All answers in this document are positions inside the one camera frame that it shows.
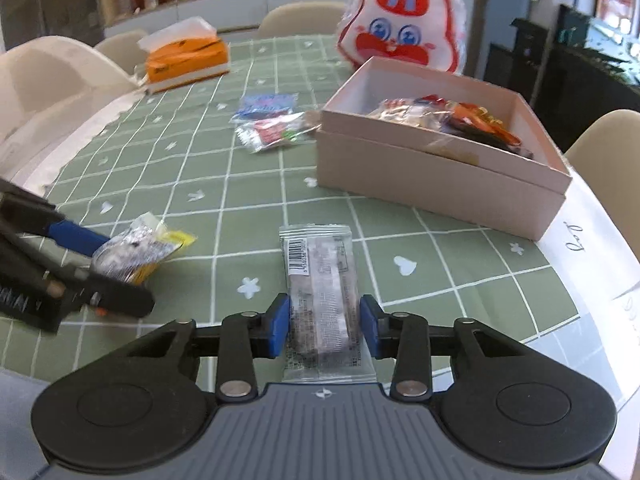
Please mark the cream chair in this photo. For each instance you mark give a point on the cream chair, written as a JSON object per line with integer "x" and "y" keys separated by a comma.
{"x": 122, "y": 50}
{"x": 305, "y": 17}
{"x": 45, "y": 80}
{"x": 610, "y": 150}

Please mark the orange tissue pack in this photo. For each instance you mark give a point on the orange tissue pack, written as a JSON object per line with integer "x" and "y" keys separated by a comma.
{"x": 185, "y": 57}

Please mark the rabbit face snack bag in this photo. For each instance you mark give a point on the rabbit face snack bag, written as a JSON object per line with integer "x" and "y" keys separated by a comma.
{"x": 400, "y": 20}

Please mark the blue snack packet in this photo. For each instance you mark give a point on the blue snack packet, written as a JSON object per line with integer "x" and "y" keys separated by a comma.
{"x": 265, "y": 105}

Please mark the green checked tablecloth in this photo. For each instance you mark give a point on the green checked tablecloth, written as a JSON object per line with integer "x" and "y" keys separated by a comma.
{"x": 200, "y": 160}

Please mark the silver yellow snack packet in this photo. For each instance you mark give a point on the silver yellow snack packet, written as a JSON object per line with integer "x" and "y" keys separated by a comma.
{"x": 135, "y": 252}

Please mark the pink cardboard box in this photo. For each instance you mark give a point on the pink cardboard box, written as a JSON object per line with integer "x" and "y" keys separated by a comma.
{"x": 425, "y": 185}

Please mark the clear red label snack packet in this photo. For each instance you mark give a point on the clear red label snack packet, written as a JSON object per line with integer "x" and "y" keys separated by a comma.
{"x": 272, "y": 132}

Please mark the white low cabinet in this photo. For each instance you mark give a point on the white low cabinet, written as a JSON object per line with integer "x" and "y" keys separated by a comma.
{"x": 225, "y": 7}

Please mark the silver foil snack packet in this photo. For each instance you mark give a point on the silver foil snack packet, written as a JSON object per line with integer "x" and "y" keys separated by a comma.
{"x": 405, "y": 112}

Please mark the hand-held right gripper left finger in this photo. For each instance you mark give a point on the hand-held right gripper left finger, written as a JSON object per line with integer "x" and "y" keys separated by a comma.
{"x": 277, "y": 327}

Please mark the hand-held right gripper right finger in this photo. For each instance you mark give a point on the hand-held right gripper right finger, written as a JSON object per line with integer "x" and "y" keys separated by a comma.
{"x": 371, "y": 327}

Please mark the clear dark snack bar packet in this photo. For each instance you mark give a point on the clear dark snack bar packet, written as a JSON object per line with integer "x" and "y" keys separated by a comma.
{"x": 320, "y": 285}

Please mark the dark cabinet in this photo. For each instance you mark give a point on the dark cabinet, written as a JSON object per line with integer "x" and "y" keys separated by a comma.
{"x": 575, "y": 75}

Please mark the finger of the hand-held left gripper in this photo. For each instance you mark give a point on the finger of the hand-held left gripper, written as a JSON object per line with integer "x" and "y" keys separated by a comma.
{"x": 75, "y": 235}
{"x": 120, "y": 297}

